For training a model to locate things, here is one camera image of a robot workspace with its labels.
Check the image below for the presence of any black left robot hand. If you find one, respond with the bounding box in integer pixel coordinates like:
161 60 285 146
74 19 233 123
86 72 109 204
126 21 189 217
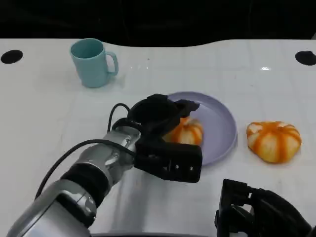
128 93 200 143

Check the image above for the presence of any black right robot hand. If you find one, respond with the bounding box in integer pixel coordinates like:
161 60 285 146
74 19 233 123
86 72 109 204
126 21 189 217
214 178 313 237

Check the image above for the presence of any orange white toy bread roll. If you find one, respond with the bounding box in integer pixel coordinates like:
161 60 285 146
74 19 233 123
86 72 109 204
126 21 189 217
246 120 302 164
162 117 204 146

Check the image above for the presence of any lilac plate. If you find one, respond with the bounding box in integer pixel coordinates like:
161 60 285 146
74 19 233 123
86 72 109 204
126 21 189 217
165 91 238 167

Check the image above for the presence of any pale green mug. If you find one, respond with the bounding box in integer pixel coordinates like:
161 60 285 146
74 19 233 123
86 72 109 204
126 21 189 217
70 38 119 88

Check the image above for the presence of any black round table grommet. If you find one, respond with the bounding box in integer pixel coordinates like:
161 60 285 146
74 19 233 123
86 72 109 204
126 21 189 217
295 50 316 66
0 49 24 65

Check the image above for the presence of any short looped black cable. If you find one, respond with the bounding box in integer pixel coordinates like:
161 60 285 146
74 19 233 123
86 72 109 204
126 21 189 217
108 103 132 131

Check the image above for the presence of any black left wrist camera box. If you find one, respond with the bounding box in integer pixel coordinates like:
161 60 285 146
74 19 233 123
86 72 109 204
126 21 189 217
134 142 203 184

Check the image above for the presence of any long black arm cable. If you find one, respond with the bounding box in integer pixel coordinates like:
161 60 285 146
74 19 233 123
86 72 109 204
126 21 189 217
34 139 137 199

